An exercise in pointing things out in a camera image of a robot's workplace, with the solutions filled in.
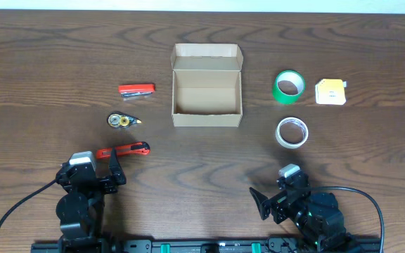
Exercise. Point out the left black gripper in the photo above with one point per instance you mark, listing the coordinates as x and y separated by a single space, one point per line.
108 182

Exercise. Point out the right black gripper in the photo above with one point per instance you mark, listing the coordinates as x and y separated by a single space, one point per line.
278 202

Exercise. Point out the red utility knife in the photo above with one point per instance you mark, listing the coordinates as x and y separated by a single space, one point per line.
139 148

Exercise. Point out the black yellow correction tape dispenser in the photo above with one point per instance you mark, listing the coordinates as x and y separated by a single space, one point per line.
119 120

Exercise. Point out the red stapler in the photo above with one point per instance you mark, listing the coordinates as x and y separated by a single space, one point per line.
128 91

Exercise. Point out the white masking tape roll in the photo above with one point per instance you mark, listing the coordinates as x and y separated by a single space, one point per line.
299 123

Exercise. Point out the brown cardboard box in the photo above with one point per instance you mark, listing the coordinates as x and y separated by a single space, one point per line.
207 85

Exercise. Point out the green tape roll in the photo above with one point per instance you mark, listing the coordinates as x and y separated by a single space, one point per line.
289 76

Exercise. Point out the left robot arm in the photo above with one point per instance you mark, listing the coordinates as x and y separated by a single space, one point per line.
81 210

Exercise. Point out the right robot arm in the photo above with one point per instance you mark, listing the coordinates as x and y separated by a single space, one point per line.
316 215

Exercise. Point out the black mounting rail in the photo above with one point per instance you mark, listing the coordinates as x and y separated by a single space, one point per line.
274 244

